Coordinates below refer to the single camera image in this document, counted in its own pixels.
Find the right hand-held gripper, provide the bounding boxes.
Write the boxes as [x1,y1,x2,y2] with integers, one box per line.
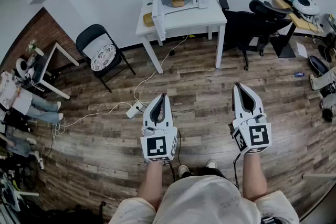
[230,83,272,156]

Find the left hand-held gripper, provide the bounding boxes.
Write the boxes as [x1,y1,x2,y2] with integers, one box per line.
[140,93,180,164]

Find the person's left forearm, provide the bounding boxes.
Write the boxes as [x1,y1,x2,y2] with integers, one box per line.
[136,161,164,212]

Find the person's right forearm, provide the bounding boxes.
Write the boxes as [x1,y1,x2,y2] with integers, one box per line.
[241,153,268,202]

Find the white power strip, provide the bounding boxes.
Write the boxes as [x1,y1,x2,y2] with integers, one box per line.
[125,101,144,119]

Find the person's left shoe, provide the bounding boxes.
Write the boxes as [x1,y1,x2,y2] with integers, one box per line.
[178,164,190,178]

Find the person's black trousers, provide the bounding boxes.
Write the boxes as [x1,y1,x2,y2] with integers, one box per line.
[181,166,228,179]

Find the white paper sheet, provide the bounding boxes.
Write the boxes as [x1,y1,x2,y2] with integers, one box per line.
[296,41,308,59]

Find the patterned round seat cushion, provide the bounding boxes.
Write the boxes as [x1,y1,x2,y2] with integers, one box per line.
[90,44,117,71]

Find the black office chair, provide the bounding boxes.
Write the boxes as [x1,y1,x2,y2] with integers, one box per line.
[218,0,293,71]

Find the person's cream shirt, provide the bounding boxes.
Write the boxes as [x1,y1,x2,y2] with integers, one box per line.
[109,174,300,224]

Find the light wooden desk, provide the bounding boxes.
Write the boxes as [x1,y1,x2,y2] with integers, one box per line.
[270,0,326,58]

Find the black folding chair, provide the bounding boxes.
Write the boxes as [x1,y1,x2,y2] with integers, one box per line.
[76,24,137,93]

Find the white domed device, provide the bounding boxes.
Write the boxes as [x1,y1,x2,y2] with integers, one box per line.
[292,0,321,16]

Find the black harness buckle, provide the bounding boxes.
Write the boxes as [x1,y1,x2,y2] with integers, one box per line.
[261,216,284,224]

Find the white side table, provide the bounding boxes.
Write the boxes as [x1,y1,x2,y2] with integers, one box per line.
[31,41,80,100]

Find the black swivel chair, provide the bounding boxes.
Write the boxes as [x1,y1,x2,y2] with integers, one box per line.
[15,200,107,224]

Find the flowers in white vase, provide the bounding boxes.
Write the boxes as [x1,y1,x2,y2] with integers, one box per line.
[25,39,45,57]

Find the white round device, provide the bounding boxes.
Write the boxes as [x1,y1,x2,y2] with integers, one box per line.
[15,57,29,78]

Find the white power strip cable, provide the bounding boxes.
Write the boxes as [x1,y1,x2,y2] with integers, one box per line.
[51,101,132,140]

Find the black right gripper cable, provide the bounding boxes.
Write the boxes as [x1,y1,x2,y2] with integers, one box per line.
[233,153,241,189]

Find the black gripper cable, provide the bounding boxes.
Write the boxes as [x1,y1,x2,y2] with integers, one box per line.
[233,153,241,189]
[167,130,182,190]

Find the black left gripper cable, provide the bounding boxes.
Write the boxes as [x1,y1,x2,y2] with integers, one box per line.
[167,130,182,190]

